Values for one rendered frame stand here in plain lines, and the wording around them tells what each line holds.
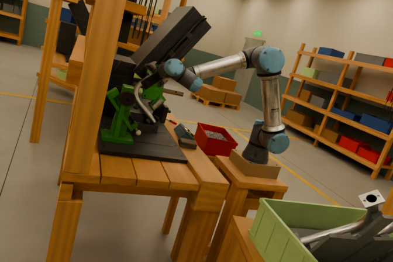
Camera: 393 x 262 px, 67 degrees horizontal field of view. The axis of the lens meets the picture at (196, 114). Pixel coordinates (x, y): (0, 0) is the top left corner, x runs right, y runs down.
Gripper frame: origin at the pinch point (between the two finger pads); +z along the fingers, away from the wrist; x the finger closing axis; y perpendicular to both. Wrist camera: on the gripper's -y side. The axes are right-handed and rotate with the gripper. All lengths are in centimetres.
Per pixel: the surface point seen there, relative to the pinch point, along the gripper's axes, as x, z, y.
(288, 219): -75, -60, 0
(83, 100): 8, -47, -37
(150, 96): -9.3, 13.7, -3.4
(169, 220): -101, 60, -34
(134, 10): 28.8, -29.1, 2.2
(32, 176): -22, 131, -101
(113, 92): 4.5, -14.0, -22.9
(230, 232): -71, -46, -20
